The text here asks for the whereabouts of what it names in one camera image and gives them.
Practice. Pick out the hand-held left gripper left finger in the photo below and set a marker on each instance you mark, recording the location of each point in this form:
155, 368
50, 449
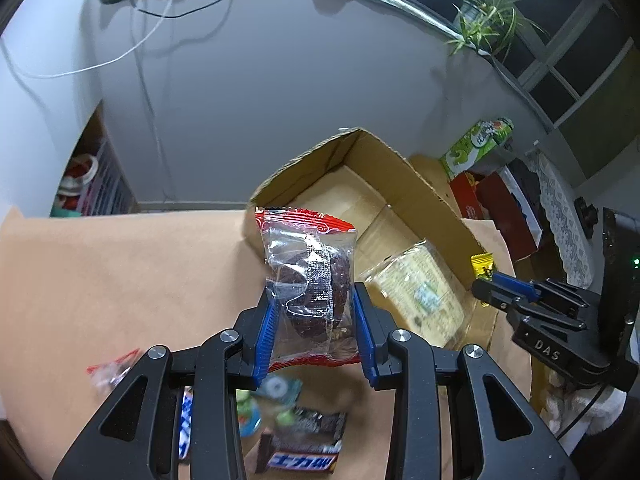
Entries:
265, 340

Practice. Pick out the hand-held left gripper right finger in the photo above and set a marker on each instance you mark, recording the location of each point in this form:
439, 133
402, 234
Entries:
364, 340

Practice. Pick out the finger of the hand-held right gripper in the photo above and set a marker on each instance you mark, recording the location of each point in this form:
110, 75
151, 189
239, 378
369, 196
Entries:
515, 284
540, 340

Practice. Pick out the yellow candy wrapper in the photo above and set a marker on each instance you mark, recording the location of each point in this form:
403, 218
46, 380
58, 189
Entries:
482, 265

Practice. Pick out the green candy packet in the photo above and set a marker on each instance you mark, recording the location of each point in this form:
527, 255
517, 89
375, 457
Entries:
285, 416

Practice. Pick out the clear red-edged cake packet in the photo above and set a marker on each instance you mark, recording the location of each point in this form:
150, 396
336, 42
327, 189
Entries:
300, 260

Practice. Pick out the cardboard box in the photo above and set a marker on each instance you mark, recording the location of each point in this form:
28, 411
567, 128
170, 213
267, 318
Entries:
400, 175

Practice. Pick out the teal snack packet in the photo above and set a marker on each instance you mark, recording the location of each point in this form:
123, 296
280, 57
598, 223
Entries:
277, 389

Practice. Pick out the dark red box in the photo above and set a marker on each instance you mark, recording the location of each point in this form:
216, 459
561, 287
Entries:
505, 215

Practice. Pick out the clear cracker packet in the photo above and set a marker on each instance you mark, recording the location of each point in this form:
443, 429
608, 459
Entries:
415, 285

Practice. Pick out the green jelly cup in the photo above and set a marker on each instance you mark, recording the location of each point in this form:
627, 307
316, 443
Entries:
248, 417

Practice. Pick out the white lace cloth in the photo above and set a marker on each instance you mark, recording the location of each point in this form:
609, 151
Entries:
560, 210

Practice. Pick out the black shiny snack packet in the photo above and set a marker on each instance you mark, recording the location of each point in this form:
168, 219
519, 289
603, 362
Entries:
320, 422

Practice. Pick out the red snack box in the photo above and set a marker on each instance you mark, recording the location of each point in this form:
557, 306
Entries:
467, 195

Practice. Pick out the green printed box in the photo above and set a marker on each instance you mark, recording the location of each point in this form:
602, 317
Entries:
470, 147

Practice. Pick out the tan blanket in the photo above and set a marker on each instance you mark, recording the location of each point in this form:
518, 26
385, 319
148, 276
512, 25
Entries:
125, 285

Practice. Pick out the small red clear packet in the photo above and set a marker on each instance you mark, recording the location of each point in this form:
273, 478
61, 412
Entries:
107, 372

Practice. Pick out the white plastic drawer unit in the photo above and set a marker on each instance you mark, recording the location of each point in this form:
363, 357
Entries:
107, 185

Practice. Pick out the red white container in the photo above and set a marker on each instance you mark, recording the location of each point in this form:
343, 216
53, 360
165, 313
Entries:
80, 170

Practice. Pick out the potted spider plant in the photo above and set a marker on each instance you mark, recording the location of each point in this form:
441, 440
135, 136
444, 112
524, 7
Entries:
482, 15

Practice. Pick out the window frame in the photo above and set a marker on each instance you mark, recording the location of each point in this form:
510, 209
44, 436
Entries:
560, 60

